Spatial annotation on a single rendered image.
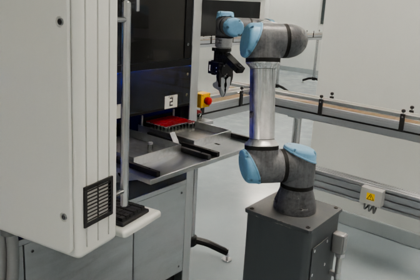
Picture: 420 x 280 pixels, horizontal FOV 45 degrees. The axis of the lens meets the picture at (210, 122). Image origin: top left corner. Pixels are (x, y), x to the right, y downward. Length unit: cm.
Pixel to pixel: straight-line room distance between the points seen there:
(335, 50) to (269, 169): 195
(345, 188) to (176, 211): 100
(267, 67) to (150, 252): 122
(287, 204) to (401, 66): 180
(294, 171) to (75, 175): 74
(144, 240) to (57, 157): 119
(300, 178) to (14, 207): 90
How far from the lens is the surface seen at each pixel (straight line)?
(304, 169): 174
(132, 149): 209
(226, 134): 229
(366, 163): 355
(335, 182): 301
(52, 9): 129
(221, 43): 216
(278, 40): 168
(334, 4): 354
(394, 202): 291
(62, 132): 132
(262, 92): 168
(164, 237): 258
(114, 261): 238
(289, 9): 1125
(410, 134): 276
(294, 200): 177
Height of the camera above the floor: 151
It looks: 14 degrees down
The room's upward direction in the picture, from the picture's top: 3 degrees clockwise
